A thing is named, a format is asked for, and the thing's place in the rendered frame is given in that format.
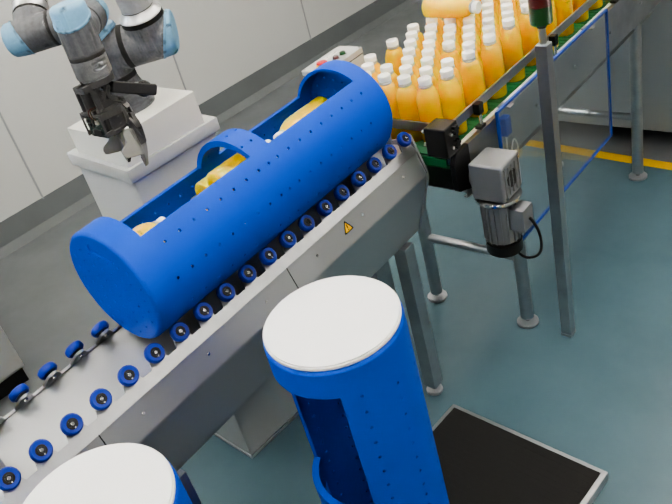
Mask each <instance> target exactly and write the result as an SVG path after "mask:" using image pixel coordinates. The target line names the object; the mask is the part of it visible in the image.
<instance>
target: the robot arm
mask: <svg viewBox="0 0 672 504"><path fill-rule="evenodd" d="M115 1H116V3H117V5H118V7H119V9H120V11H121V15H120V18H119V22H120V24H119V25H116V23H115V22H114V21H113V20H108V19H109V9H108V6H107V4H106V3H105V2H104V0H65V1H62V2H60V3H57V4H56V5H54V6H52V7H51V8H50V9H49V5H48V0H11V4H12V18H13V21H8V22H7V23H5V24H3V25H2V27H1V38H2V41H3V43H4V45H5V47H6V48H7V50H8V51H9V52H10V53H11V54H12V55H13V56H15V57H23V56H28V55H32V54H33V55H34V54H36V53H37V52H41V51H44V50H47V49H50V48H53V47H57V46H60V45H62V46H63V48H64V51H65V53H66V55H67V57H68V60H69V62H70V65H71V67H72V69H73V72H74V74H75V76H76V79H77V80H78V81H79V83H80V84H79V85H77V86H75V87H73V88H72V89H73V91H74V93H75V95H76V98H77V100H78V102H79V105H80V107H81V109H82V111H83V112H81V113H79V114H80V117H81V119H82V121H83V123H84V126H85V128H86V130H87V132H88V135H89V136H90V135H93V136H97V137H103V138H107V139H108V141H107V143H106V144H105V145H104V147H103V152H104V153H105V154H112V153H116V152H120V151H121V153H122V154H123V156H124V158H125V159H126V160H127V162H131V157H135V156H139V155H141V159H142V160H143V162H144V164H145V166H147V165H148V164H149V161H148V147H147V143H146V141H147V140H146V137H145V133H144V130H143V127H142V125H141V123H140V121H139V120H138V118H137V117H136V115H135V114H136V113H139V112H140V111H142V110H144V109H146V108H147V107H148V106H150V105H151V104H152V103H153V102H154V100H155V97H154V95H156V94H157V85H156V84H151V83H150V82H148V81H146V80H142V79H141V78H140V76H139V75H138V74H137V72H136V69H135V67H137V66H140V65H144V64H147V63H150V62H154V61H157V60H160V59H163V58H164V59H166V58H167V57H169V56H172V55H175V54H177V53H178V51H179V47H180V42H179V34H178V29H177V25H176V21H175V18H174V15H173V13H172V12H171V10H170V9H165V10H163V8H162V6H161V4H160V3H159V2H158V1H155V0H115ZM84 119H86V123H87V124H88V126H89V128H90V129H88V127H87V125H86V123H85V120H84ZM127 126H128V127H129V128H127V129H125V127H127Z"/></svg>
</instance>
